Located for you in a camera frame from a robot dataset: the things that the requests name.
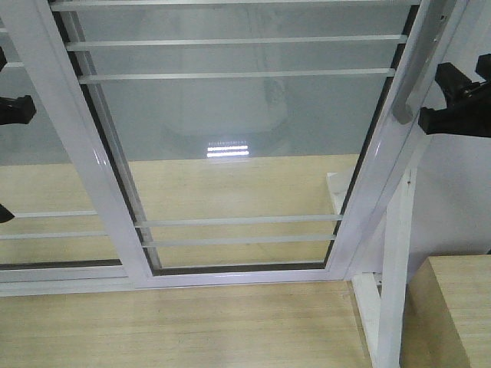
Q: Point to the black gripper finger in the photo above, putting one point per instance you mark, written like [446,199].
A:
[458,89]

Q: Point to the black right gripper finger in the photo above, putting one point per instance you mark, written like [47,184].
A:
[463,120]

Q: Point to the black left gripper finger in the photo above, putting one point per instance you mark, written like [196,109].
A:
[18,110]

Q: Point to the white framed sliding glass door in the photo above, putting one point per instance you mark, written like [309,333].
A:
[32,29]

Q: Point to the white fixed glass door panel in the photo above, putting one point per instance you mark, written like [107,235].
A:
[48,220]

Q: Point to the light wooden box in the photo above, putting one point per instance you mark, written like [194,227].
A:
[447,316]

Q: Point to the white triangular support brace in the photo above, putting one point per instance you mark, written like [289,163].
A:
[380,298]

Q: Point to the light wooden base platform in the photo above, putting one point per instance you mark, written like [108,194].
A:
[200,216]

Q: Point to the white wall panel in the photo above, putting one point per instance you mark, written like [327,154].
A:
[451,214]

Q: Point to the silver door pull handle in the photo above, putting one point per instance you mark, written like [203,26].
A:
[424,36]

